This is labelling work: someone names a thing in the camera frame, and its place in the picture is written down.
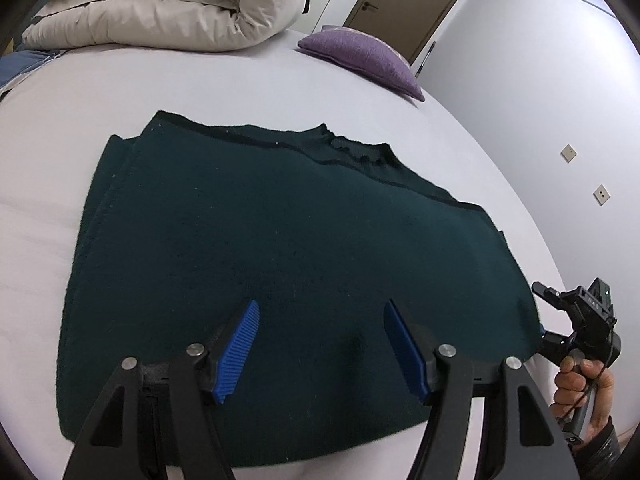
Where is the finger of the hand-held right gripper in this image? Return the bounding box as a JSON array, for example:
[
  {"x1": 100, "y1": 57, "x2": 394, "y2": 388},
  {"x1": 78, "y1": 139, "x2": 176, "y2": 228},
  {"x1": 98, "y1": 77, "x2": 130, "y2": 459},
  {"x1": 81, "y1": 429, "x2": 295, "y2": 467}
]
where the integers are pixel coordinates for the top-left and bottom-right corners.
[
  {"x1": 531, "y1": 281, "x2": 576, "y2": 312},
  {"x1": 537, "y1": 327, "x2": 582, "y2": 367}
]

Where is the rolled beige duvet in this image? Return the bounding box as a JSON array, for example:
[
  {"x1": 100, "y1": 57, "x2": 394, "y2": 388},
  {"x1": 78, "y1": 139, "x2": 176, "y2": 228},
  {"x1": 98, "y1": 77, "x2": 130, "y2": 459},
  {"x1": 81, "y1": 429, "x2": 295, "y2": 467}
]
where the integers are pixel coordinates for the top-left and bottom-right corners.
[{"x1": 20, "y1": 0, "x2": 308, "y2": 52}]

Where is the person's right forearm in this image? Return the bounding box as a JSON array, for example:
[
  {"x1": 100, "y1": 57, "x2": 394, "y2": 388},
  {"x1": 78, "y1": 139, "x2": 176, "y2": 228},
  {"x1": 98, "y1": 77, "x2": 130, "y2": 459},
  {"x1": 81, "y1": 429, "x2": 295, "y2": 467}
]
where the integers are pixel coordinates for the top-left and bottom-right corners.
[{"x1": 572, "y1": 415, "x2": 626, "y2": 480}]

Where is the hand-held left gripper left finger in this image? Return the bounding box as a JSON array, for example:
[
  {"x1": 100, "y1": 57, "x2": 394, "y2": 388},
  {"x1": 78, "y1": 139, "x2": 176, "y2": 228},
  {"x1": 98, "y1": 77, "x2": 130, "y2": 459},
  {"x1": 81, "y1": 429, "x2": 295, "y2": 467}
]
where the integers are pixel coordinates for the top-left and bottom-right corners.
[{"x1": 62, "y1": 300, "x2": 261, "y2": 480}]

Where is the blue quilt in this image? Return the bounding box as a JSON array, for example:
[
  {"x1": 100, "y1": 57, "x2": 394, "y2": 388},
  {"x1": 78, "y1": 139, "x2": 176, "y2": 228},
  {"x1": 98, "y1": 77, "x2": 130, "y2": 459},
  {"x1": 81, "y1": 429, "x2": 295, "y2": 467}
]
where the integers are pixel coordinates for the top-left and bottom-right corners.
[{"x1": 0, "y1": 49, "x2": 63, "y2": 101}]

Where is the brown wooden door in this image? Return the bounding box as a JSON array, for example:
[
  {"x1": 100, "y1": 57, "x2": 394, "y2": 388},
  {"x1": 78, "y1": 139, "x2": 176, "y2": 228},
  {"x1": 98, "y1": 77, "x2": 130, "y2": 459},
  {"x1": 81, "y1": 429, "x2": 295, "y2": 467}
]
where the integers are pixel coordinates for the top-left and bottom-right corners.
[{"x1": 342, "y1": 0, "x2": 476, "y2": 63}]

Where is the person's right hand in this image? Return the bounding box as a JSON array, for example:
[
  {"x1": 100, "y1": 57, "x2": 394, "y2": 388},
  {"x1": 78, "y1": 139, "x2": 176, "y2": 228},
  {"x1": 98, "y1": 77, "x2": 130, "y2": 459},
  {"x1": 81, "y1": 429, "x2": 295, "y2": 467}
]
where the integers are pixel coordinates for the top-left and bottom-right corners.
[{"x1": 550, "y1": 350, "x2": 616, "y2": 442}]

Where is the dark green sweater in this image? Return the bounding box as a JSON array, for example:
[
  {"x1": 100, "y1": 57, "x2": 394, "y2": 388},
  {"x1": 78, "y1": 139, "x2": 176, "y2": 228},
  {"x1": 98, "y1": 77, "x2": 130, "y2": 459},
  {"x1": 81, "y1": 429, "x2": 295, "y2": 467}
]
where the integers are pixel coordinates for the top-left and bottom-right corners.
[{"x1": 56, "y1": 109, "x2": 543, "y2": 471}]

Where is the dark stick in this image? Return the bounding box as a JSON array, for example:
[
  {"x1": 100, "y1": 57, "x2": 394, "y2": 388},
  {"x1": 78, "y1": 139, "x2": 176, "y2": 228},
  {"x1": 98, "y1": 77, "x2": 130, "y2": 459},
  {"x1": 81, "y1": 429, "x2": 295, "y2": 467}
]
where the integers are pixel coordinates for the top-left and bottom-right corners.
[{"x1": 414, "y1": 41, "x2": 437, "y2": 78}]

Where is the purple pillow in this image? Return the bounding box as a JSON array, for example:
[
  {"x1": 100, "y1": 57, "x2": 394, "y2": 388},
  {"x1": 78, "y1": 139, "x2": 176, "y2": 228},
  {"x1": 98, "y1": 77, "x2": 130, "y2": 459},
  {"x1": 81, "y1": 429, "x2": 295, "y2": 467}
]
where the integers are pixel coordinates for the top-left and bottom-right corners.
[{"x1": 296, "y1": 25, "x2": 426, "y2": 103}]

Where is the bed with white sheet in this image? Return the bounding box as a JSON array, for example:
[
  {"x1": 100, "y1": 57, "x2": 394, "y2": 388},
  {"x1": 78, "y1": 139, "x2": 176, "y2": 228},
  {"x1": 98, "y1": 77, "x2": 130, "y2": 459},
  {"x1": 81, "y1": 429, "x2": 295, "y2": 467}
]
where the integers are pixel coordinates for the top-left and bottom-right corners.
[{"x1": 0, "y1": 27, "x2": 571, "y2": 480}]

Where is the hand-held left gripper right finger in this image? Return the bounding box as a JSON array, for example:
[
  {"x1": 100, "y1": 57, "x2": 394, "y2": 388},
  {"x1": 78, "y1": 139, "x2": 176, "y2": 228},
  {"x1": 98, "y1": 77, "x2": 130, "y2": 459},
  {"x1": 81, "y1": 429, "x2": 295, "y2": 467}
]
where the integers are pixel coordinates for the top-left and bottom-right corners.
[{"x1": 382, "y1": 299, "x2": 581, "y2": 480}]

